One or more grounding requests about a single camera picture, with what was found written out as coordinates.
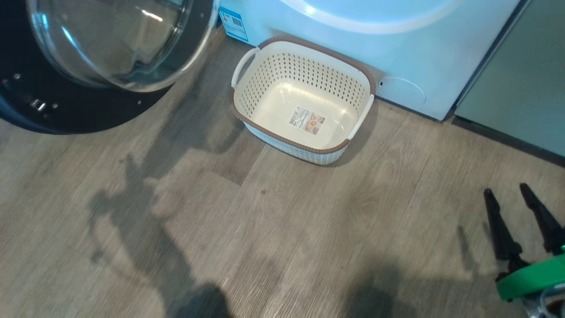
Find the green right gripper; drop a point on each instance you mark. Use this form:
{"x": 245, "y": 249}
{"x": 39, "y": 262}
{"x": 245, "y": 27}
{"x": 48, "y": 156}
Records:
{"x": 534, "y": 278}

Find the round grey washer door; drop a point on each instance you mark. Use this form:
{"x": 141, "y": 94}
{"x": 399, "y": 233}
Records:
{"x": 88, "y": 106}

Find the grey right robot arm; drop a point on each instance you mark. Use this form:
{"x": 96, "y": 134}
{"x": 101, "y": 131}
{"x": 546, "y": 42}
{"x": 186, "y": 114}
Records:
{"x": 547, "y": 304}

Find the pale green cabinet door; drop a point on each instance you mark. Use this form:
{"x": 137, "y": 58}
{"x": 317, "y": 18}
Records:
{"x": 521, "y": 79}

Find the white front-load washing machine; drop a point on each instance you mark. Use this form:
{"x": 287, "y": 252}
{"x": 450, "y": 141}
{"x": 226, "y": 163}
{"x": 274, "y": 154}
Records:
{"x": 397, "y": 53}

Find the product label sticker in basket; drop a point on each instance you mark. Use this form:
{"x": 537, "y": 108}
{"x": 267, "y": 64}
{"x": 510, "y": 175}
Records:
{"x": 306, "y": 120}

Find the cream perforated laundry basket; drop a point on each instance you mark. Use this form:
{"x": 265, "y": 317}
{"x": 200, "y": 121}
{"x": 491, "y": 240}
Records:
{"x": 265, "y": 92}

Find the round white filter cover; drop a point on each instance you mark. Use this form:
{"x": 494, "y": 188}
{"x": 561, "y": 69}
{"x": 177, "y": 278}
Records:
{"x": 402, "y": 92}

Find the blue energy label sticker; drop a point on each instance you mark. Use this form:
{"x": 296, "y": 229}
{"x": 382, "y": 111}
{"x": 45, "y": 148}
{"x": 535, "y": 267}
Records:
{"x": 233, "y": 24}

